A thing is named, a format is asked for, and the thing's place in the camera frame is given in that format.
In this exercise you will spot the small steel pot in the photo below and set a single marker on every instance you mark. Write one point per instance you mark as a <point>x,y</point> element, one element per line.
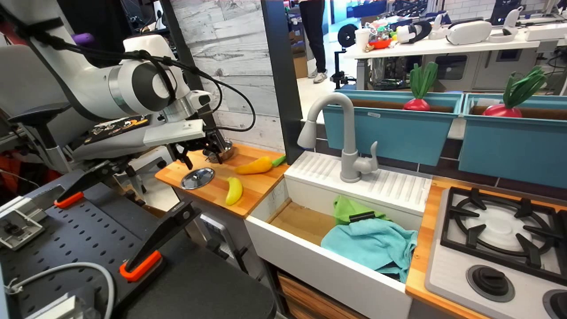
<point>225,159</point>

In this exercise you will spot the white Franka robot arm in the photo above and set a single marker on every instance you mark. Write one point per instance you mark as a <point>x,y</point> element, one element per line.
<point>88,81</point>

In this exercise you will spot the wooden cabinet front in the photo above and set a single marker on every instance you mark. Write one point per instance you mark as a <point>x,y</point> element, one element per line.
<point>306,301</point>

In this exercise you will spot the teal planter box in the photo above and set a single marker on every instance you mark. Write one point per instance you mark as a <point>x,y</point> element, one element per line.
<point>390,132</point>
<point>514,150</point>

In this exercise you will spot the yellow toy banana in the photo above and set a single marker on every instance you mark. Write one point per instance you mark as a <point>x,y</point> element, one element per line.
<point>234,191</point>

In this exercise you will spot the teal cloth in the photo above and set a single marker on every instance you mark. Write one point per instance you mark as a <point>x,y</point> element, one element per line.
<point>372,244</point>

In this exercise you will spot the grey metal bracket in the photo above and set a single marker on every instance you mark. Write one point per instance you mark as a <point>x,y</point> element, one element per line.
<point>18,226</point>

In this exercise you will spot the black frame post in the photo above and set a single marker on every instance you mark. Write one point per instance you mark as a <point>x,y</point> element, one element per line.
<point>282,70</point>
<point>172,23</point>

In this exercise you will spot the grey toy faucet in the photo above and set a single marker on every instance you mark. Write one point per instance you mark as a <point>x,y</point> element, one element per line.
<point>349,134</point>

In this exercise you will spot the grey wood backsplash panel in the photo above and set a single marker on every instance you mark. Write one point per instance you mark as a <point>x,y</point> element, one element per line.
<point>236,46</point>

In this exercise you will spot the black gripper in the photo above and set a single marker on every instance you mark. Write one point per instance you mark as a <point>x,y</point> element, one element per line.
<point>211,129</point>

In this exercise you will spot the red toy radish green leaves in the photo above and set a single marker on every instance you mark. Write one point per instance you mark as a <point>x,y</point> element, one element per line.
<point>420,81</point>
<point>519,88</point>

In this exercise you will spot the steel pot lid black knob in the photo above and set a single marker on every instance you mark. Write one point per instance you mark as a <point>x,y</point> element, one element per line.
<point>197,177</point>

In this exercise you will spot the person in dark trousers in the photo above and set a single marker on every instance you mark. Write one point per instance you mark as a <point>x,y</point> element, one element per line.
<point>312,35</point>

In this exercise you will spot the small orange carrot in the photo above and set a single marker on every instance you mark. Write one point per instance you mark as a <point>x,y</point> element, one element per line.
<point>257,164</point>

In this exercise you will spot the white toy sink basin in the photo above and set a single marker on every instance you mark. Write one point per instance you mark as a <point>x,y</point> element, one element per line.
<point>329,265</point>

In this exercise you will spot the white headset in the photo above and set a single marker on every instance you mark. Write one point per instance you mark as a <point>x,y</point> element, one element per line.
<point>469,31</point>

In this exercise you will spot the grey toy stove black grates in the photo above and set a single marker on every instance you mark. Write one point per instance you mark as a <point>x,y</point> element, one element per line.
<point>448,276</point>

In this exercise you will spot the white background table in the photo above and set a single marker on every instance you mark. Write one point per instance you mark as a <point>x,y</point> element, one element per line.
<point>448,49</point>

